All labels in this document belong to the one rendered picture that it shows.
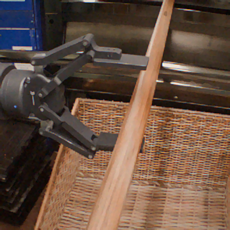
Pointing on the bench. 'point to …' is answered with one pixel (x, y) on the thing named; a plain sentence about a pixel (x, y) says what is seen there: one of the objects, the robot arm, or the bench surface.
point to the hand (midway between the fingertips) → (138, 106)
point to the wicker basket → (61, 201)
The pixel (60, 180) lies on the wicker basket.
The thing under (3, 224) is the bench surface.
